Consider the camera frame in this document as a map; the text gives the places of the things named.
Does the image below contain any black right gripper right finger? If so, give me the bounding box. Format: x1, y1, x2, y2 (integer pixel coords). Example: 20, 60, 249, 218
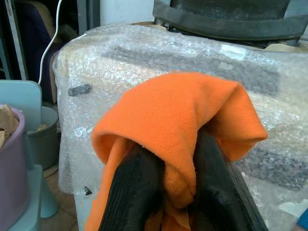
192, 129, 269, 231

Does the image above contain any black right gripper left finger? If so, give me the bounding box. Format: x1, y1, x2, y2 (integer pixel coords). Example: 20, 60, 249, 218
98, 145, 166, 231

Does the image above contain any orange cloth garment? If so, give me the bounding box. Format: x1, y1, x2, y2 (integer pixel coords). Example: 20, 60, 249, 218
84, 72, 269, 231

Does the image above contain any grey plastic bucket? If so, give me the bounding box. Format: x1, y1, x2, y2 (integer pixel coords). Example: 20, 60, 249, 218
26, 105, 60, 170

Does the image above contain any lilac plastic basin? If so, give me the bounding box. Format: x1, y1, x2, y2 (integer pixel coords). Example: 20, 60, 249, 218
0, 103, 31, 231

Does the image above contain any bubble-wrapped appliance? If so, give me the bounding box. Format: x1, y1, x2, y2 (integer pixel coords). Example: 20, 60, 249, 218
51, 22, 308, 231

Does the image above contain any brown paper in basin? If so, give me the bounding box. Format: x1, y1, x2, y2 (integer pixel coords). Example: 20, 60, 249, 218
0, 104, 20, 150

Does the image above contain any light blue plastic stool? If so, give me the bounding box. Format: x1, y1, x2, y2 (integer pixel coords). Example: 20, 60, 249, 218
0, 79, 60, 231

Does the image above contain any dark grey plastic tub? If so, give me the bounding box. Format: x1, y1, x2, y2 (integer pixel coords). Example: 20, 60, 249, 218
152, 0, 308, 41

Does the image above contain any white cable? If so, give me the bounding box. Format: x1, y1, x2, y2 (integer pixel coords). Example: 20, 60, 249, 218
38, 0, 64, 85

